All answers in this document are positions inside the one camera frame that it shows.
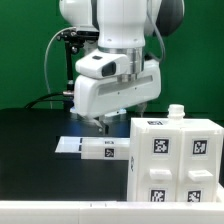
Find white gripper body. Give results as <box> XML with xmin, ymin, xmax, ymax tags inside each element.
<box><xmin>74</xmin><ymin>51</ymin><xmax>161</xmax><ymax>118</ymax></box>

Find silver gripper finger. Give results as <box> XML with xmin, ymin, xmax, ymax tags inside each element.
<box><xmin>94</xmin><ymin>118</ymin><xmax>109</xmax><ymax>135</ymax></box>
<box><xmin>137</xmin><ymin>102</ymin><xmax>147</xmax><ymax>117</ymax></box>

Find white cabinet top tray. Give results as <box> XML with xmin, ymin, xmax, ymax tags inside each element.
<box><xmin>55</xmin><ymin>136</ymin><xmax>130</xmax><ymax>160</ymax></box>

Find white cabinet body box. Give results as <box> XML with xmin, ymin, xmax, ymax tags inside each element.
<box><xmin>127</xmin><ymin>104</ymin><xmax>224</xmax><ymax>202</ymax></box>

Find small white cabinet door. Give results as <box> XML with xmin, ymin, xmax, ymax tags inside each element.
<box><xmin>137</xmin><ymin>128</ymin><xmax>180</xmax><ymax>202</ymax></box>

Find white door with knob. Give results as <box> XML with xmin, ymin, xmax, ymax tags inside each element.
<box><xmin>176</xmin><ymin>128</ymin><xmax>223</xmax><ymax>202</ymax></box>

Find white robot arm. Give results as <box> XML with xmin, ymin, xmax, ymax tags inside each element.
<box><xmin>59</xmin><ymin>0</ymin><xmax>185</xmax><ymax>133</ymax></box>

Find black camera stand pole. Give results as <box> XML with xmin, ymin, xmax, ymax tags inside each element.
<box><xmin>63</xmin><ymin>41</ymin><xmax>74</xmax><ymax>112</ymax></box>

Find black cable bundle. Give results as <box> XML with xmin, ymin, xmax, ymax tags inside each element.
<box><xmin>23</xmin><ymin>92</ymin><xmax>74</xmax><ymax>110</ymax></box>

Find black camera on stand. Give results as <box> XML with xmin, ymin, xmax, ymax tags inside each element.
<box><xmin>56</xmin><ymin>28</ymin><xmax>99</xmax><ymax>41</ymax></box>

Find white camera cable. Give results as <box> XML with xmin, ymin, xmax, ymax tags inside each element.
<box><xmin>44</xmin><ymin>27</ymin><xmax>76</xmax><ymax>110</ymax></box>

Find white right border wall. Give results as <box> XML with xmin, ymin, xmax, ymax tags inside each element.
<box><xmin>217</xmin><ymin>183</ymin><xmax>224</xmax><ymax>203</ymax></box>

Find white border wall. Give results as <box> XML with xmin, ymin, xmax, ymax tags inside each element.
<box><xmin>0</xmin><ymin>201</ymin><xmax>224</xmax><ymax>224</ymax></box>
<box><xmin>217</xmin><ymin>183</ymin><xmax>224</xmax><ymax>203</ymax></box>

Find white front border wall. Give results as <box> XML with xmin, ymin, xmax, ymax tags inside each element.
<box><xmin>0</xmin><ymin>201</ymin><xmax>224</xmax><ymax>224</ymax></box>

